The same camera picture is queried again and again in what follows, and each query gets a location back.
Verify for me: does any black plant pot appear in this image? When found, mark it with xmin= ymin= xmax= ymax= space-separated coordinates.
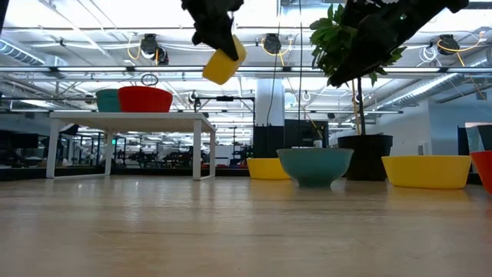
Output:
xmin=337 ymin=134 xmax=394 ymax=182

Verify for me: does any yellow plastic mini bowl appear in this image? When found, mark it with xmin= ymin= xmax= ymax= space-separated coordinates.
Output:
xmin=246 ymin=157 xmax=292 ymax=181
xmin=381 ymin=155 xmax=473 ymax=190
xmin=201 ymin=34 xmax=248 ymax=86

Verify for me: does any red plastic mini bowl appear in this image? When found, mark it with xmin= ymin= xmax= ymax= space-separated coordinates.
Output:
xmin=469 ymin=150 xmax=492 ymax=195
xmin=117 ymin=85 xmax=174 ymax=113

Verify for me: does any black cabinet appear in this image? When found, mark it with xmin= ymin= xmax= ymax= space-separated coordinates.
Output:
xmin=284 ymin=118 xmax=330 ymax=150

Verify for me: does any white perforated metal shelf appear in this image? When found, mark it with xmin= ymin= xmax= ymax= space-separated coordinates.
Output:
xmin=45 ymin=111 xmax=218 ymax=182

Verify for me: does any black ceiling cable reel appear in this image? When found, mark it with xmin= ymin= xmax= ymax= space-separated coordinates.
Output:
xmin=262 ymin=32 xmax=284 ymax=55
xmin=437 ymin=33 xmax=461 ymax=57
xmin=139 ymin=33 xmax=170 ymax=66

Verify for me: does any green leafy plant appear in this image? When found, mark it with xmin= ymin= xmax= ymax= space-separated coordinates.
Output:
xmin=308 ymin=2 xmax=407 ymax=136

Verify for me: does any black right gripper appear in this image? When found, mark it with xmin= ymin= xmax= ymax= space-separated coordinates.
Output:
xmin=328 ymin=0 xmax=424 ymax=88

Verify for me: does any black hanging cable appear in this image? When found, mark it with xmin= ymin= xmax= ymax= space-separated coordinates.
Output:
xmin=298 ymin=0 xmax=304 ymax=149

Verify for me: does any patterned teal ceramic bowl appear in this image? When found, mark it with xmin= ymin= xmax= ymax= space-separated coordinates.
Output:
xmin=95 ymin=88 xmax=122 ymax=113
xmin=275 ymin=148 xmax=354 ymax=189

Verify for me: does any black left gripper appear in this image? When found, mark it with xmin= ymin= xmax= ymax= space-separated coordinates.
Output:
xmin=180 ymin=0 xmax=245 ymax=62

